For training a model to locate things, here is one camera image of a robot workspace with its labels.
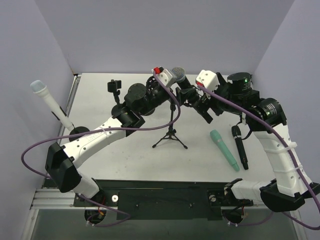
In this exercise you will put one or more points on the mint green microphone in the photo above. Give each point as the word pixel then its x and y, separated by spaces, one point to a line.
pixel 217 139

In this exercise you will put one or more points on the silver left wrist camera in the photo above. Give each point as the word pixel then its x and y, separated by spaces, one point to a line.
pixel 165 76

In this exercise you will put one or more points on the black round base stand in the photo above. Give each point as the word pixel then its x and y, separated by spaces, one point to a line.
pixel 73 135

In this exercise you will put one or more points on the black tripod microphone stand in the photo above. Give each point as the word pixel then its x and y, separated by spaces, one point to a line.
pixel 171 133

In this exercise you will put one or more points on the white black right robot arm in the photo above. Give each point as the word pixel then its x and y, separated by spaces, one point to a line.
pixel 265 117

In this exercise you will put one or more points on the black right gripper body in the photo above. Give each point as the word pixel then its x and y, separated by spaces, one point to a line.
pixel 208 105

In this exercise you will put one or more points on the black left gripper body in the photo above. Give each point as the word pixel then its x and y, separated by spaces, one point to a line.
pixel 178 93

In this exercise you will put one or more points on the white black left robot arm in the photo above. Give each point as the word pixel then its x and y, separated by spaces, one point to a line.
pixel 141 100

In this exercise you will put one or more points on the aluminium frame rail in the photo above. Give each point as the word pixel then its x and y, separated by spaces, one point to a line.
pixel 172 200

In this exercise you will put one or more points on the black handheld microphone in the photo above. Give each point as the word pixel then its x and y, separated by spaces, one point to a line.
pixel 236 133

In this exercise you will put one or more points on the grey head black microphone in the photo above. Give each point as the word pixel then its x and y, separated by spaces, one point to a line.
pixel 182 81

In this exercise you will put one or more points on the white microphone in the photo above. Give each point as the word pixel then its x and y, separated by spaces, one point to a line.
pixel 42 91

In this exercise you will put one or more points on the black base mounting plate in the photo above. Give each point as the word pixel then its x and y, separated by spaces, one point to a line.
pixel 168 200

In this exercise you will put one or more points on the black clip microphone stand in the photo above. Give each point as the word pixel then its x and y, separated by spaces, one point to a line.
pixel 120 111

